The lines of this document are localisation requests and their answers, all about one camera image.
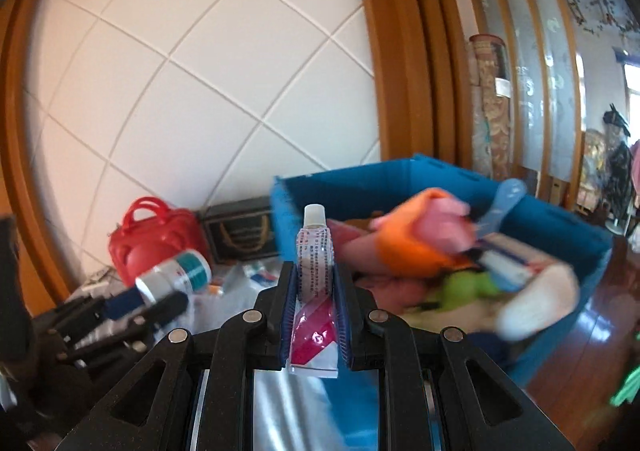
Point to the orange and pink plush toy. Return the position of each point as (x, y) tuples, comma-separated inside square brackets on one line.
[(400, 241)]

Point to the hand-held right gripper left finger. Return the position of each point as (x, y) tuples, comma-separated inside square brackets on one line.
[(289, 311)]

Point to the red bear-face carry case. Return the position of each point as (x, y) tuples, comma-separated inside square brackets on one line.
[(150, 241)]

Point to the wooden door frame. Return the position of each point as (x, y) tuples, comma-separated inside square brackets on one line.
[(410, 56)]

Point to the blue plastic crate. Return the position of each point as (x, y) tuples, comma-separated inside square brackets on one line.
[(350, 191)]

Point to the white and red ointment tube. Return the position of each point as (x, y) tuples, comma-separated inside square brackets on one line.
[(312, 271)]

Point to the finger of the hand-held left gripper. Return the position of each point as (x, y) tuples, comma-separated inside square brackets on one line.
[(125, 305), (155, 316)]

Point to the grey striped bed sheet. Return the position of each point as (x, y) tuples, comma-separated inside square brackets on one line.
[(290, 411)]

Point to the dark hanging clothes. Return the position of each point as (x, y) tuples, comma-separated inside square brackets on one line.
[(617, 156)]

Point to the pink pig plush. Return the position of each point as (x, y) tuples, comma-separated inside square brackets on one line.
[(360, 246)]

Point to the green and white bird plush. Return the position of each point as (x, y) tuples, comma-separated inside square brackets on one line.
[(540, 301)]

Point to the white remote control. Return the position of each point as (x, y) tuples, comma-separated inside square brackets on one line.
[(97, 278)]

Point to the rolled patterned carpet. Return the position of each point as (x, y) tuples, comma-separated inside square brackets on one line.
[(492, 131)]

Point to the white bottle with teal label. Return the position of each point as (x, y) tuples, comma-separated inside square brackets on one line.
[(175, 276)]

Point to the light blue plastic toy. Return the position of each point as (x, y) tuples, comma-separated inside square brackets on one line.
[(510, 193)]

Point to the wooden wall trim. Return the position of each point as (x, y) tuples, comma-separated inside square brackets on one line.
[(20, 156)]

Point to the bright window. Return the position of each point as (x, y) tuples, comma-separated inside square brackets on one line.
[(634, 81)]

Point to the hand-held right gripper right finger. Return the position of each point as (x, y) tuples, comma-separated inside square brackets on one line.
[(342, 316)]

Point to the green cloth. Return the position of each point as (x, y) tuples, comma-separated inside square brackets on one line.
[(627, 388)]

